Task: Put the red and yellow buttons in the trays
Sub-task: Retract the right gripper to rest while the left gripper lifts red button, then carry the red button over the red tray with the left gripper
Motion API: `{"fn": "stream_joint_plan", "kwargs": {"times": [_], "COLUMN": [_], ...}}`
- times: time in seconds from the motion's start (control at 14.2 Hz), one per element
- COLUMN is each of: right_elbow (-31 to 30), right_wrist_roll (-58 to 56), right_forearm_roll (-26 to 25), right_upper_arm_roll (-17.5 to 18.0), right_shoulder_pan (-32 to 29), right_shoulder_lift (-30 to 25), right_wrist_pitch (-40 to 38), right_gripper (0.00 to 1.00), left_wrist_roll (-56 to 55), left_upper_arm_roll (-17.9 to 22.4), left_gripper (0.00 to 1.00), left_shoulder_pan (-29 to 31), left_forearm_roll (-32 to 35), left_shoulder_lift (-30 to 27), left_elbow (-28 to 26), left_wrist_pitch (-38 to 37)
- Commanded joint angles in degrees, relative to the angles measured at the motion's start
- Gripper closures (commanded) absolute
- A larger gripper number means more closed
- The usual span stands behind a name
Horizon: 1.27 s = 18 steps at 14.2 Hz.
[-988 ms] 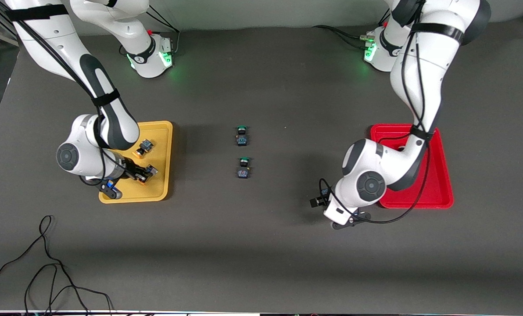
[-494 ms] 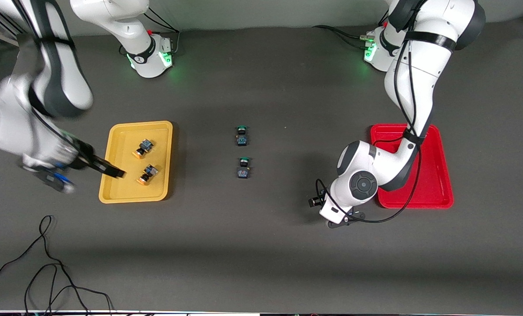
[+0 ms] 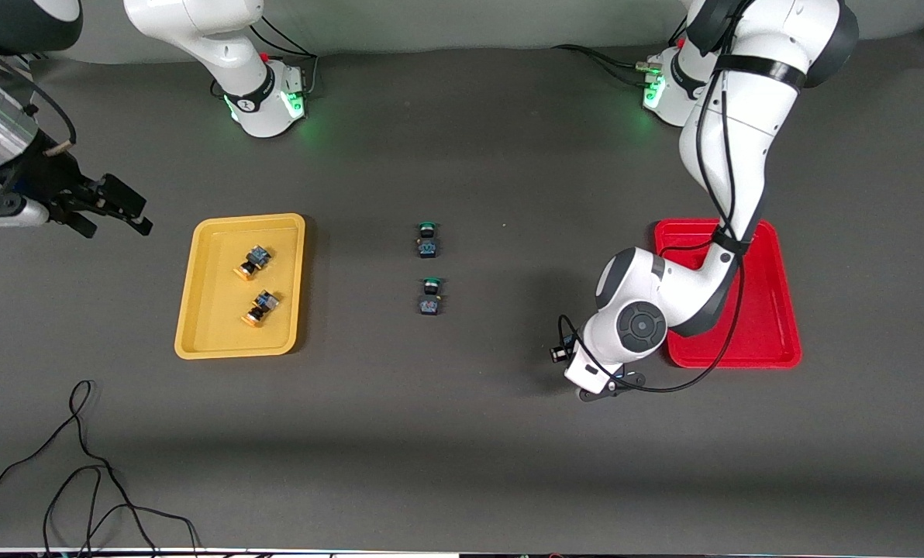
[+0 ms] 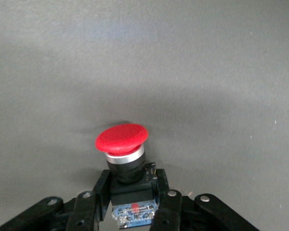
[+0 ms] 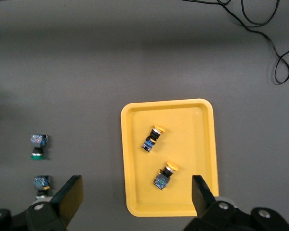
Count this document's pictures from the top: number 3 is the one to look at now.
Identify black left arm base cables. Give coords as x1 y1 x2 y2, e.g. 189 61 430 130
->
553 17 691 88

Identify black arm base cables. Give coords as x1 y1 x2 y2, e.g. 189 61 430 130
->
210 9 319 100
553 17 691 88

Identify black right arm base cables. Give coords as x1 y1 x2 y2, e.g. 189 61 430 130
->
210 9 319 100

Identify yellow plastic tray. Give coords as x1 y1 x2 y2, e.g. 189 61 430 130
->
174 213 306 360

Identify long loose black cable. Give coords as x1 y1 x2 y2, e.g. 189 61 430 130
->
0 380 199 555

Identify red plastic tray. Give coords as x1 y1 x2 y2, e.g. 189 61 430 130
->
654 219 802 369

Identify dark grey table cover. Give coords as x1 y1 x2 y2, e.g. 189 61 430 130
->
0 27 924 555

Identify yellow push button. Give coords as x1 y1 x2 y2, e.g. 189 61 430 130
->
241 291 281 328
233 245 271 280

